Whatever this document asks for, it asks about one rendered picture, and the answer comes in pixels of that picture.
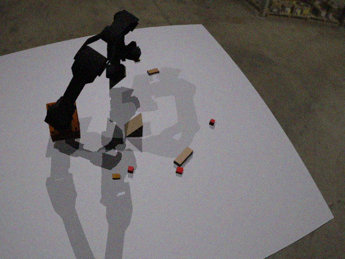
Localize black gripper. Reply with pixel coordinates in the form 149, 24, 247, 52
106, 43, 125, 82

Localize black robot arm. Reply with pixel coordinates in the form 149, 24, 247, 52
44, 10, 141, 135

